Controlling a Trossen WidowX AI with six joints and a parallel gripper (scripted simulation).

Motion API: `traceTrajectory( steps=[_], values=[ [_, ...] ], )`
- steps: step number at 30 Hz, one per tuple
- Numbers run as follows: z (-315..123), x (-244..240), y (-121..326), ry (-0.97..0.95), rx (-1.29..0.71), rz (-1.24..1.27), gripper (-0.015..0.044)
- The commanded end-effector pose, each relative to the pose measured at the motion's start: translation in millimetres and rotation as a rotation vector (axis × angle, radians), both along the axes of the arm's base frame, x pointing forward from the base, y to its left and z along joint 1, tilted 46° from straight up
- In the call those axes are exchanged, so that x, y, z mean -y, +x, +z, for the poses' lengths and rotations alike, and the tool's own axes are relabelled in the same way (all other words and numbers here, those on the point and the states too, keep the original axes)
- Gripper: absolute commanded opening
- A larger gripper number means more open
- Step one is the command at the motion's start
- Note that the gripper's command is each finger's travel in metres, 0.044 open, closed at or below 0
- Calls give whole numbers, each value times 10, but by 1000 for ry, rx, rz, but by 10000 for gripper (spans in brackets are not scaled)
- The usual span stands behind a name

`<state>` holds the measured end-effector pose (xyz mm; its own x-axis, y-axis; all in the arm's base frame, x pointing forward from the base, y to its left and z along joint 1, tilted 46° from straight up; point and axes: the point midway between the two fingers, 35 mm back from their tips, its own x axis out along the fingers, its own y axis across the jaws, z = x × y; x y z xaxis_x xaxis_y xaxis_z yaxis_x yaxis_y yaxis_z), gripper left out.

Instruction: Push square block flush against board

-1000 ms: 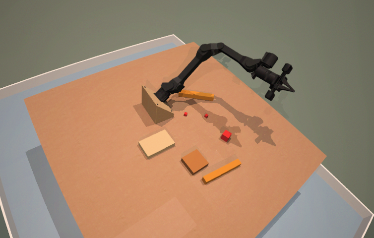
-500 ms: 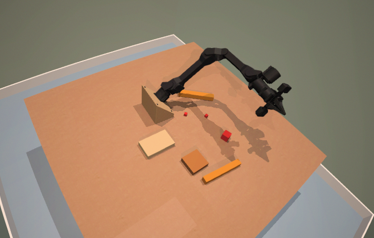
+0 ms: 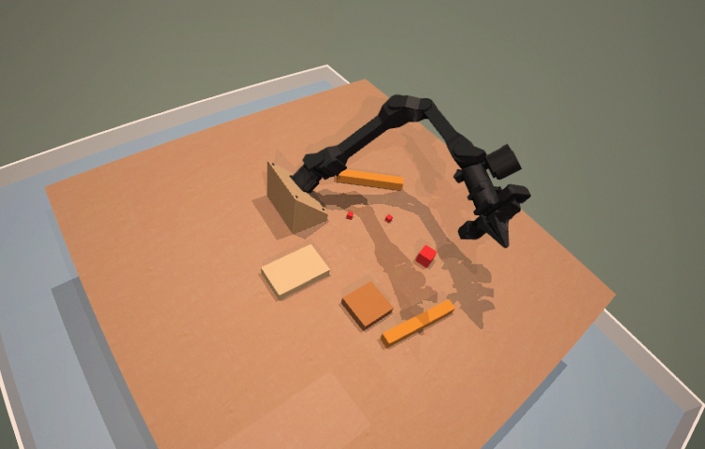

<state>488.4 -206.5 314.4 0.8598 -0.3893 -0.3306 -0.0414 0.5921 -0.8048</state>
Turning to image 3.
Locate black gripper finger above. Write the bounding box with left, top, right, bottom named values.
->
left=487, top=210, right=513, bottom=247
left=476, top=221, right=507, bottom=248

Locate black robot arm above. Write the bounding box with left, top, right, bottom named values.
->
left=289, top=94, right=521, bottom=193

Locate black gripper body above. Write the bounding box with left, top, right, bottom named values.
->
left=458, top=181, right=531, bottom=240

